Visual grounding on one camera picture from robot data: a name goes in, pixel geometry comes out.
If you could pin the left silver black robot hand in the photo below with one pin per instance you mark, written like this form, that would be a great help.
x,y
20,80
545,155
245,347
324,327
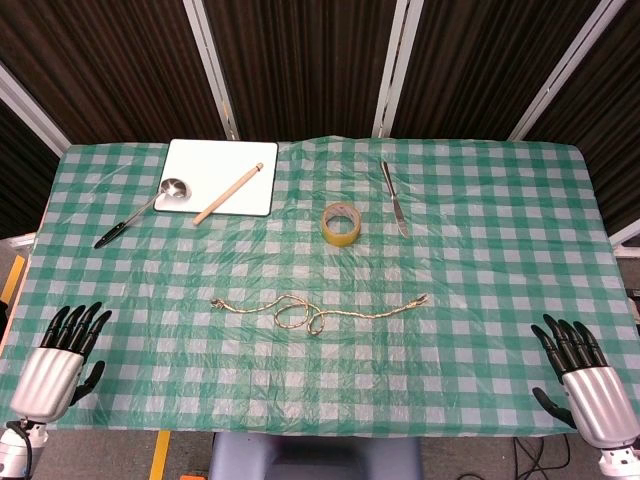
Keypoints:
x,y
47,382

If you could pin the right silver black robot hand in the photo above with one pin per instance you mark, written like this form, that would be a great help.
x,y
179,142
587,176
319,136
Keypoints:
x,y
595,400

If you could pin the silver table knife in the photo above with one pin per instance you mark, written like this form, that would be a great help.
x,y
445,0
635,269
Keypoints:
x,y
395,200

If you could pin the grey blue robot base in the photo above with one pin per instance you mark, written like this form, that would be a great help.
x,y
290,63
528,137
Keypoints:
x,y
312,457

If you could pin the wooden rolling pin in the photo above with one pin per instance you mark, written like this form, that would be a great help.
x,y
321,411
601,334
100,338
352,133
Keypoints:
x,y
227,192

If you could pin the white cutting board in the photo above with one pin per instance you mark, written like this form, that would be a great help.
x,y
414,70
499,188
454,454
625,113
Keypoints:
x,y
220,175

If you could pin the green checkered tablecloth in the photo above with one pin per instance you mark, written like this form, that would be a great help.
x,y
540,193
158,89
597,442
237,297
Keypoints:
x,y
350,360

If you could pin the yellow tape roll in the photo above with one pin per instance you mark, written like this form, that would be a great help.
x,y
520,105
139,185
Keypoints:
x,y
341,225

